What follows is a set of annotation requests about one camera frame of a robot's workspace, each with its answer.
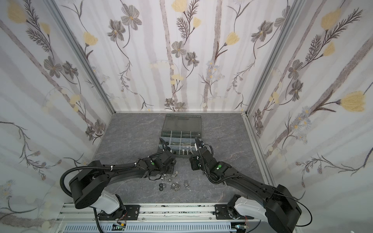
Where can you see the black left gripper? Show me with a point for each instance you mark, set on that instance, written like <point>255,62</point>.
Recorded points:
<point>167,154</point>

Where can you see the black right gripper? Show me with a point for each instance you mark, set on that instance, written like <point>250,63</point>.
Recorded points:
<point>200,153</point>

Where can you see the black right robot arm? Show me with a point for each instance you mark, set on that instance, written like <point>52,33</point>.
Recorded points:
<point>281,209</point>

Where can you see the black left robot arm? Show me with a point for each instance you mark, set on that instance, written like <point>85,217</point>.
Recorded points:
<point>86,184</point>

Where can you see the green plastic organizer box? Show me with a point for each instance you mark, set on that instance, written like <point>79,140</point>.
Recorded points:
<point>180,131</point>

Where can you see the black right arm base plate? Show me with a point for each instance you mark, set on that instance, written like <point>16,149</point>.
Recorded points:
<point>225,212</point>

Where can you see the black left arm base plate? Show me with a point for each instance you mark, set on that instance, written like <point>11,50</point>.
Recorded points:
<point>131,212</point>

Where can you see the white slotted cable duct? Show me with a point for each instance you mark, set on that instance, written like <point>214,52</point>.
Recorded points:
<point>200,227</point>

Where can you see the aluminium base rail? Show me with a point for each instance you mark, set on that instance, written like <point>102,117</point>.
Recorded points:
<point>187,212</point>

